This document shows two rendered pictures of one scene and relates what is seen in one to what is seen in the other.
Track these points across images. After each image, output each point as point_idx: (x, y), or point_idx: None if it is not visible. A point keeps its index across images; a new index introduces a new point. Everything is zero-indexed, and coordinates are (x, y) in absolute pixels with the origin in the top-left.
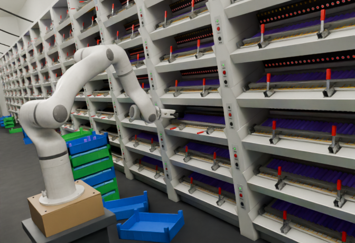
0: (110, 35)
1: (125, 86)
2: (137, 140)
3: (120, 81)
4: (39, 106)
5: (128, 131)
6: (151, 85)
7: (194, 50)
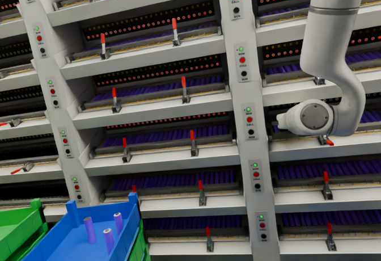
0: None
1: (342, 46)
2: (122, 196)
3: (333, 29)
4: None
5: (95, 184)
6: (235, 73)
7: None
